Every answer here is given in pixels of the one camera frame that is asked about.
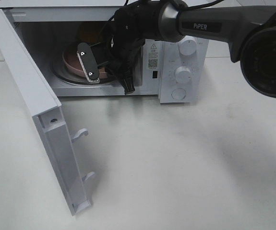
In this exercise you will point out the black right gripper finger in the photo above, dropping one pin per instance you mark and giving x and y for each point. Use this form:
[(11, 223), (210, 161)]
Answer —
[(125, 78)]

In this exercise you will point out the burger with lettuce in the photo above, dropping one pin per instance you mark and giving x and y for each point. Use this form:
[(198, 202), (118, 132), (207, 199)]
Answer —
[(89, 32)]

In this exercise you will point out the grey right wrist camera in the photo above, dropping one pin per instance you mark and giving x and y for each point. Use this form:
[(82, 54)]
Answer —
[(88, 63)]

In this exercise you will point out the white microwave oven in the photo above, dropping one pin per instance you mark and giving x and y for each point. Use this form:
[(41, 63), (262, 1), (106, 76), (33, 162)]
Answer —
[(40, 37)]

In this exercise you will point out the white microwave knob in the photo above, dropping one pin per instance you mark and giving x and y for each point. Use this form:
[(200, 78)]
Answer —
[(183, 75), (187, 47)]

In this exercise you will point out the round white door button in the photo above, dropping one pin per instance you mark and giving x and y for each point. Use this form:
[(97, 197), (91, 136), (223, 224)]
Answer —
[(178, 94)]

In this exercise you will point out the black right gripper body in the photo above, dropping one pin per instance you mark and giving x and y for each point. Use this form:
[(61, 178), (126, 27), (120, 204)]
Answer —
[(117, 54)]

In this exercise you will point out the white microwave door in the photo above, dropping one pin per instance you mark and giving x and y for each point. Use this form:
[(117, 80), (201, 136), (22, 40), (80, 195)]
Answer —
[(47, 115)]

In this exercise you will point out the glass microwave turntable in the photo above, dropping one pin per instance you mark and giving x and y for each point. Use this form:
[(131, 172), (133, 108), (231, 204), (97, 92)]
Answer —
[(60, 70)]

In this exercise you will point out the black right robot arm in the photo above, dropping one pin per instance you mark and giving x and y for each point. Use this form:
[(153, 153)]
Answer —
[(249, 31)]

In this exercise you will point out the pink round plate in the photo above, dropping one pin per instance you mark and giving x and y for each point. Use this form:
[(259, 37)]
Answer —
[(71, 61)]

